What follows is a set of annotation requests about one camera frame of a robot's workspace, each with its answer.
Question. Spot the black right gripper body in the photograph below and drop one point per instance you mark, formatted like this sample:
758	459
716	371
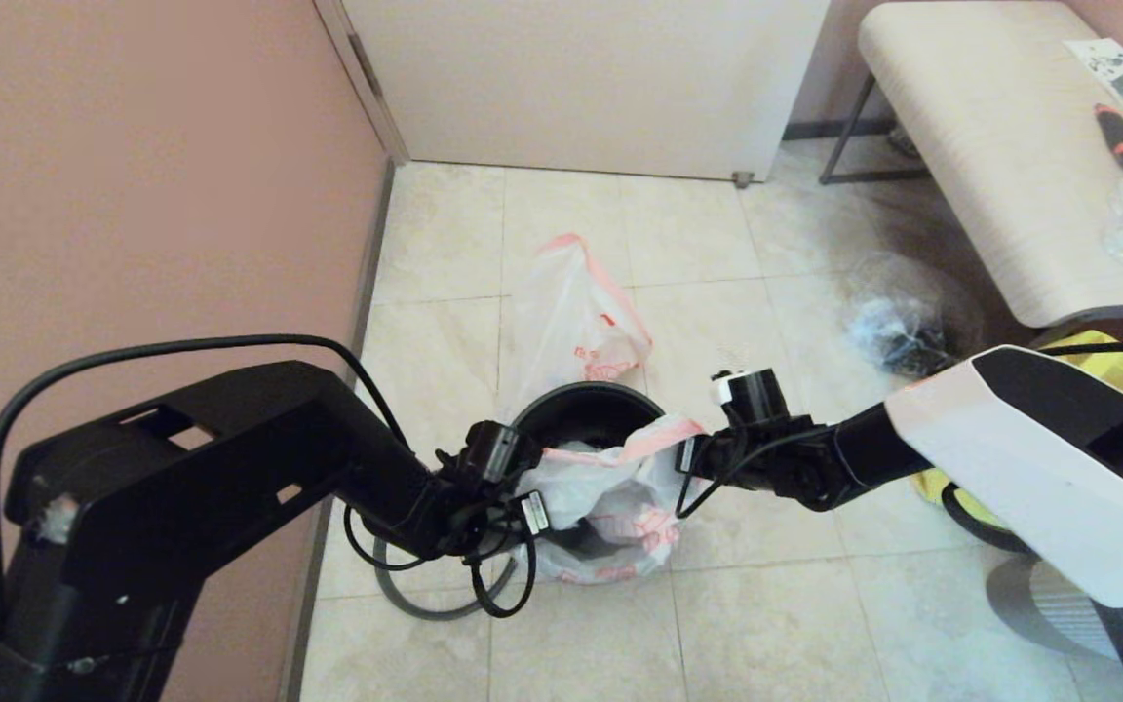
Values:
776	458

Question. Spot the grey ribbed round object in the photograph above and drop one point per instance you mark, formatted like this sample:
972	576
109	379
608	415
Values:
1049	604

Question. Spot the yellow tote bag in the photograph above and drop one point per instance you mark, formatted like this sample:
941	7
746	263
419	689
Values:
1117	366

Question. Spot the clear plastic bag dark contents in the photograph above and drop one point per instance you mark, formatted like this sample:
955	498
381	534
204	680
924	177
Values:
898	336

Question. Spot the beige bench with black legs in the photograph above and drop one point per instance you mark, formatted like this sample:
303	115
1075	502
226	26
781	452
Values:
990	166

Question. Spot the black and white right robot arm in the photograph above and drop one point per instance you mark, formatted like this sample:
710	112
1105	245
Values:
1010	458

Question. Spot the black and orange tool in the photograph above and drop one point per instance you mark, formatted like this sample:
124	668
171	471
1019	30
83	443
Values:
1117	141

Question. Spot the black round trash bin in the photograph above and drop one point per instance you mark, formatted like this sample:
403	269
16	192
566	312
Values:
581	409

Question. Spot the white door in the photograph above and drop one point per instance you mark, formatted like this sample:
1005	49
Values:
600	88

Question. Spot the small metal door stop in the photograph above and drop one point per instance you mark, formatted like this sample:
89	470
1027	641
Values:
742	179

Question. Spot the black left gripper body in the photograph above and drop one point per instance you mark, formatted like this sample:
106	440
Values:
498	526

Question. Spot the white door frame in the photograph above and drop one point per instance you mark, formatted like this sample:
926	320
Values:
367	83

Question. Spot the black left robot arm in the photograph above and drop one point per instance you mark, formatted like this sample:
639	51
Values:
181	487

